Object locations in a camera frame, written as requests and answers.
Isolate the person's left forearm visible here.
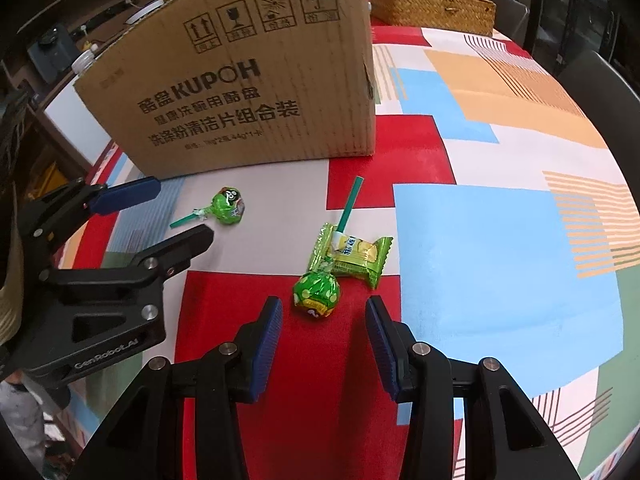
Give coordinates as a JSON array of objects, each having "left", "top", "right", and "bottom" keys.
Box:
[{"left": 0, "top": 367, "right": 48, "bottom": 468}]

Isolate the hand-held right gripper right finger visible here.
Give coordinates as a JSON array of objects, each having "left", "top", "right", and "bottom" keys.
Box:
[{"left": 365, "top": 296, "right": 581, "bottom": 480}]

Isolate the green dotted lollipop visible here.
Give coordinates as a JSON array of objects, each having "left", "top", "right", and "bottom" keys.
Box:
[{"left": 292, "top": 176, "right": 365, "bottom": 321}]

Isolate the green lollipop with face print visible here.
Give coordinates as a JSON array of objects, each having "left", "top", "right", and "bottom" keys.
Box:
[{"left": 169, "top": 186, "right": 249, "bottom": 229}]

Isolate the yellow-green candy packet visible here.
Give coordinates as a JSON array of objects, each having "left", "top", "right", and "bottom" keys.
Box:
[{"left": 306, "top": 222, "right": 394, "bottom": 291}]

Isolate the white round plate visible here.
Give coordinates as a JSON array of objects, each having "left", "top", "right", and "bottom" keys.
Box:
[{"left": 125, "top": 0, "right": 163, "bottom": 26}]

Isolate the pink drink bottle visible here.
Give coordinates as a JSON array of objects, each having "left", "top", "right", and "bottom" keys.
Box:
[{"left": 71, "top": 50, "right": 97, "bottom": 74}]

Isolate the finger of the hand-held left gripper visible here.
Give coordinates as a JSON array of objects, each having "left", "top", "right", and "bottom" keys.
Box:
[
  {"left": 15, "top": 176, "right": 162, "bottom": 261},
  {"left": 120, "top": 224, "right": 215, "bottom": 286}
]

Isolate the brown cardboard box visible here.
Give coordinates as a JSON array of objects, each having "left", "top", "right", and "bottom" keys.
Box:
[{"left": 73, "top": 0, "right": 377, "bottom": 177}]

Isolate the woven wicker basket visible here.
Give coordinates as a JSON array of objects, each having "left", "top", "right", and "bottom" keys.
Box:
[{"left": 366, "top": 0, "right": 497, "bottom": 37}]

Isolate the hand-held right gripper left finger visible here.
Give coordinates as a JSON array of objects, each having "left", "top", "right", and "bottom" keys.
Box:
[{"left": 67, "top": 296, "right": 284, "bottom": 480}]

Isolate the dark grey dining chair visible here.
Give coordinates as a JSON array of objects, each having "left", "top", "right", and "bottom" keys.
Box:
[
  {"left": 475, "top": 0, "right": 529, "bottom": 43},
  {"left": 557, "top": 50, "right": 640, "bottom": 136}
]

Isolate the black framed glass door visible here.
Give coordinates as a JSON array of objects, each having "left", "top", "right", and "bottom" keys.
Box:
[{"left": 517, "top": 0, "right": 621, "bottom": 61}]

